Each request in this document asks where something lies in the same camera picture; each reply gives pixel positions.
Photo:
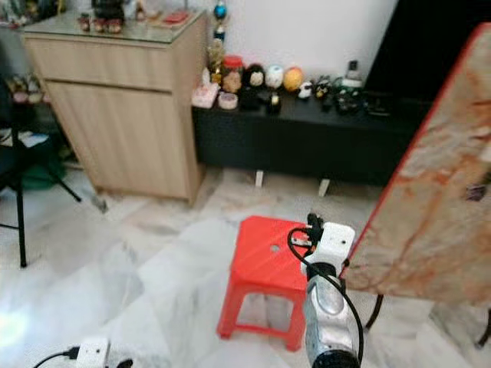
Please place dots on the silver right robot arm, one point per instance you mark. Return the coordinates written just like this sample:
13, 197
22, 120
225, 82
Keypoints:
326, 314

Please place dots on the red plastic stool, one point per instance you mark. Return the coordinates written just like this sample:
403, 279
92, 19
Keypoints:
265, 257

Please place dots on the black low sideboard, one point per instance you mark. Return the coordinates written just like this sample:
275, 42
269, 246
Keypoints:
307, 142

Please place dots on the black metal table leg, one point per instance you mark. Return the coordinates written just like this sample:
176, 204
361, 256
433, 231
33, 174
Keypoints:
485, 328
374, 310

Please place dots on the marble pattern upright table board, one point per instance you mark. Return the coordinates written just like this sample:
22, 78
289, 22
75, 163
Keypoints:
422, 199

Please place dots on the yellow egg figure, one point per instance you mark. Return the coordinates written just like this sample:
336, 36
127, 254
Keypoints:
293, 78

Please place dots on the small white round bowl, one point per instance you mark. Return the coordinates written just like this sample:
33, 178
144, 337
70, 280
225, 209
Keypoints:
228, 100

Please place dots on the white egg figure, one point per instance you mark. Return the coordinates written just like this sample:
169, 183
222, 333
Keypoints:
275, 76

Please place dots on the black plush figure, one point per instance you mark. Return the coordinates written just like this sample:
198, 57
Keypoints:
254, 80

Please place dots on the key bunch with purple tag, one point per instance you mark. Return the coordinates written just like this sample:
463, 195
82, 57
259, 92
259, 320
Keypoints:
477, 192

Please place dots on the brown round figure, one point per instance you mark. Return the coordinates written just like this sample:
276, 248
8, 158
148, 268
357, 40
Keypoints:
232, 80

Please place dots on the pink tissue box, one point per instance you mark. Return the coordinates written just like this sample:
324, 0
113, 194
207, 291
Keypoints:
205, 95

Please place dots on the black metal chair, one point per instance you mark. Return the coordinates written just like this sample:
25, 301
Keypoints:
19, 161

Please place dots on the red lid jar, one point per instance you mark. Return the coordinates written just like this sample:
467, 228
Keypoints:
232, 62

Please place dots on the black television screen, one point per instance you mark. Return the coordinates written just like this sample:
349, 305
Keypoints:
430, 42

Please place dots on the light wooden cabinet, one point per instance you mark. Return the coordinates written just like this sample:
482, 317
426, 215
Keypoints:
123, 115

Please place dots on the blue ball trophy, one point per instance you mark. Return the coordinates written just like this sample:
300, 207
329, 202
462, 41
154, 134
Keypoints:
220, 17

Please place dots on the flat red case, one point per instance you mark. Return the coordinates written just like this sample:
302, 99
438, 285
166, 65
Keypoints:
176, 17

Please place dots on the dark figurine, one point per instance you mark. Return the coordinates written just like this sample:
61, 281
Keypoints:
108, 14

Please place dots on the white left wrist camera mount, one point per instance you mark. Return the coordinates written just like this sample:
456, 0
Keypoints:
93, 353

